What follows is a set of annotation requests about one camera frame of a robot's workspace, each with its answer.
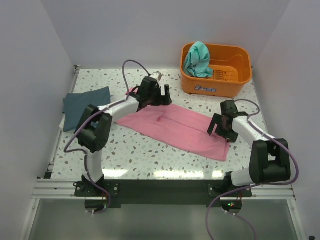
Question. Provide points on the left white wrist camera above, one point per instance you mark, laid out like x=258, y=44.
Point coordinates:
x=156, y=75

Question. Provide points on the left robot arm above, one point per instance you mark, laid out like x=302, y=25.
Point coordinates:
x=94, y=128

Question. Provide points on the pink t-shirt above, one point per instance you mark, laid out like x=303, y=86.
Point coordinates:
x=180, y=128

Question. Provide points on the folded dark blue t-shirt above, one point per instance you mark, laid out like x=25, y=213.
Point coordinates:
x=74, y=105

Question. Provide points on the aluminium table frame rail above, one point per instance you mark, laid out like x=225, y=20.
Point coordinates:
x=49, y=163

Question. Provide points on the teal t-shirt in basket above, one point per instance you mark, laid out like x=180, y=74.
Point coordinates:
x=197, y=60

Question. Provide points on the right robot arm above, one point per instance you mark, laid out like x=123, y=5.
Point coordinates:
x=269, y=159

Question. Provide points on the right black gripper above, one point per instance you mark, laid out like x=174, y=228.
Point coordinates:
x=231, y=136

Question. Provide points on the orange plastic basket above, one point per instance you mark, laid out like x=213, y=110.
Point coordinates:
x=231, y=71

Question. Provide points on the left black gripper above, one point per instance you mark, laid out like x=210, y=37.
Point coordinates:
x=163, y=100

